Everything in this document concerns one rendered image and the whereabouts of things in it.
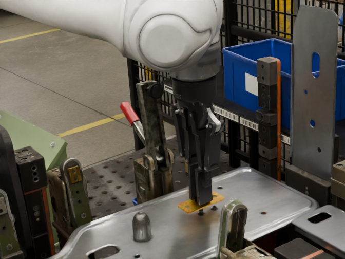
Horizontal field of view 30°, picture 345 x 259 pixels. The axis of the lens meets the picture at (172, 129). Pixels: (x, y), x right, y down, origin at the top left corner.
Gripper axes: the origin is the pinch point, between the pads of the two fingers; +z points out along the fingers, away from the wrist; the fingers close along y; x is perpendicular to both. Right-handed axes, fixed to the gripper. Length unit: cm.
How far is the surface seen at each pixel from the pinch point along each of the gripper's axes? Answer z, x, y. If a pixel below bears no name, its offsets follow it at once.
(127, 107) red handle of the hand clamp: -7.7, -0.3, -24.4
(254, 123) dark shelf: 4.4, 32.3, -23.3
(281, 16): 20, 155, -149
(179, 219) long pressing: 6.4, -4.2, -1.0
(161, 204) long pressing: 6.5, -3.7, -7.8
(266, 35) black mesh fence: -9, 55, -45
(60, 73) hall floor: 108, 145, -420
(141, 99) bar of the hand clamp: -12.1, -1.7, -15.5
